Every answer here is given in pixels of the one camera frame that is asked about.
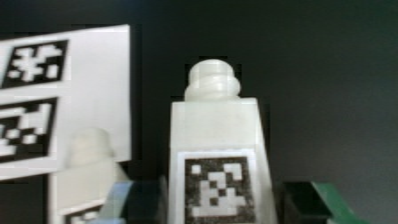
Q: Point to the white table leg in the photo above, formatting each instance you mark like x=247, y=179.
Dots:
x=219, y=174
x=84, y=180

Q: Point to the white sheet with markers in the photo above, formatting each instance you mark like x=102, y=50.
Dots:
x=64, y=92

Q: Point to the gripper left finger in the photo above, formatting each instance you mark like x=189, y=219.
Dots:
x=135, y=204

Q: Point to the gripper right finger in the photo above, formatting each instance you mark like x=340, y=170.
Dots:
x=313, y=205

